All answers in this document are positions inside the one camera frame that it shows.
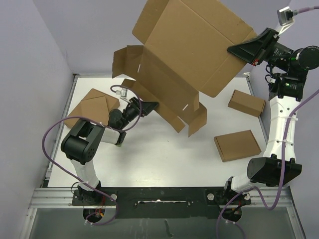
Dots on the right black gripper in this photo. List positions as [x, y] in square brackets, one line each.
[254, 51]

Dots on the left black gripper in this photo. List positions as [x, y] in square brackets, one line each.
[147, 106]

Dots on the large cardboard box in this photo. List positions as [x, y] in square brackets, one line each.
[182, 53]

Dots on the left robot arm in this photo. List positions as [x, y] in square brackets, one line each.
[81, 143]

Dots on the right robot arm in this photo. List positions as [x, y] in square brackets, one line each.
[288, 70]

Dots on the folded cardboard box far right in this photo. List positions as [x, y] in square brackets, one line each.
[246, 103]

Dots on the flat cardboard box near right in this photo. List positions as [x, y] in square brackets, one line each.
[237, 145]

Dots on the folded cardboard boxes left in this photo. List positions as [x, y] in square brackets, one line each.
[96, 106]

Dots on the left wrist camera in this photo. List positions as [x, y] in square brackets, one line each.
[122, 93]

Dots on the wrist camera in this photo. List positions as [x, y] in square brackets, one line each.
[122, 93]
[285, 19]

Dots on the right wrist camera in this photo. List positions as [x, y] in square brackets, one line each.
[285, 19]

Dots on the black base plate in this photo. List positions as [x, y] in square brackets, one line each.
[165, 202]

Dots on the aluminium table frame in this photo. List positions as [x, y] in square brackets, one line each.
[159, 173]

